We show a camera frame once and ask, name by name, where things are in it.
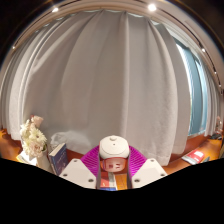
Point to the white and pink flower bouquet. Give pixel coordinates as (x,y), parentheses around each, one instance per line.
(33,138)

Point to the white vase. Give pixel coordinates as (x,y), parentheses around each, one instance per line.
(43,162)

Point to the white curtain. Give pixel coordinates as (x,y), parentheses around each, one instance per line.
(100,83)

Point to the white book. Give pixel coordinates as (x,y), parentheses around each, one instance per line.
(30,159)

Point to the red booklet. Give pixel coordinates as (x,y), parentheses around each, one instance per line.
(194,156)

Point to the red and white charger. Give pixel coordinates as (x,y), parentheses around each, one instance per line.
(114,148)

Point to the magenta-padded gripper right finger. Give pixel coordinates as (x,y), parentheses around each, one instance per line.
(148,172)

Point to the upright blue book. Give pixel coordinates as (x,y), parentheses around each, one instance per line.
(59,158)

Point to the yellow book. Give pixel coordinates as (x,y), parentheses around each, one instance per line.
(19,158)

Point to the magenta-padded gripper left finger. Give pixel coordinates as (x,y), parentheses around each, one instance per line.
(78,173)

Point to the small dark grey object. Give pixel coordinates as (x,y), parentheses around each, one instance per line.
(206,159)

